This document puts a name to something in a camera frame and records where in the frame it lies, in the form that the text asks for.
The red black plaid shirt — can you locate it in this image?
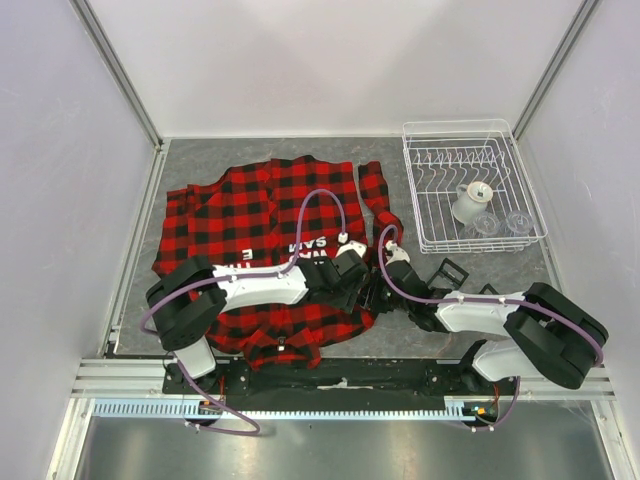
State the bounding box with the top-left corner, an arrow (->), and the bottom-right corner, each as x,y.
152,155 -> 405,372

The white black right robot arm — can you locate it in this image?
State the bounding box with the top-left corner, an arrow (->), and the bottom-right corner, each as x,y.
369,243 -> 609,394

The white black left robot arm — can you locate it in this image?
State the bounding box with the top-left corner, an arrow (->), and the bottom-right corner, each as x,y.
141,241 -> 374,393

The clear glass cup left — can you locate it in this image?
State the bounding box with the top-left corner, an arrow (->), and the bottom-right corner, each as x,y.
471,212 -> 501,239

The clear glass cup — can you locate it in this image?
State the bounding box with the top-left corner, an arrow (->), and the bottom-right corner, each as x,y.
471,212 -> 501,239
504,210 -> 534,237

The grey ceramic teapot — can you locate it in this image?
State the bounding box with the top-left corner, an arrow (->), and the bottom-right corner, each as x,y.
451,181 -> 494,225

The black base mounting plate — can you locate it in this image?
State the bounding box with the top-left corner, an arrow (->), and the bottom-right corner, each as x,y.
162,355 -> 521,399

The clear glass cup right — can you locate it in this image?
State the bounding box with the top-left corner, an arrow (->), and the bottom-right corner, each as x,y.
504,210 -> 534,237

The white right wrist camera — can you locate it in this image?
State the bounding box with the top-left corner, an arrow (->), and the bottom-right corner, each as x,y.
383,240 -> 410,264

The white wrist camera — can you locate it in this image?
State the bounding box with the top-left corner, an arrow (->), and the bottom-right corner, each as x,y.
383,240 -> 410,264
336,232 -> 368,258

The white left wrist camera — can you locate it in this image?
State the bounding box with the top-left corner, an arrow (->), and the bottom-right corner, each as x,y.
336,232 -> 368,258

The black wire frame stand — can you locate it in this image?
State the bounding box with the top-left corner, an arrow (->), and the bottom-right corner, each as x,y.
427,258 -> 469,290

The light blue cable duct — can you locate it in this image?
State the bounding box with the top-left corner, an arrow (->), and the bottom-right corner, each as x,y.
93,399 -> 489,421

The white wire dish rack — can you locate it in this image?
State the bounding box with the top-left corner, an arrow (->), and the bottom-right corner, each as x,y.
402,118 -> 548,254

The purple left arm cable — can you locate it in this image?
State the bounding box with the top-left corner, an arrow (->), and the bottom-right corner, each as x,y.
139,188 -> 350,435

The aluminium frame post right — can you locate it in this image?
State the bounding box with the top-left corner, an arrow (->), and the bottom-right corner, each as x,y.
512,0 -> 601,140

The aluminium frame post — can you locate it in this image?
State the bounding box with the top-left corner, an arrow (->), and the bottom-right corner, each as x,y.
512,0 -> 601,140
69,0 -> 164,150

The aluminium frame post left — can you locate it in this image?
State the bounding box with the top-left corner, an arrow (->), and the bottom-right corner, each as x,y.
69,0 -> 164,150

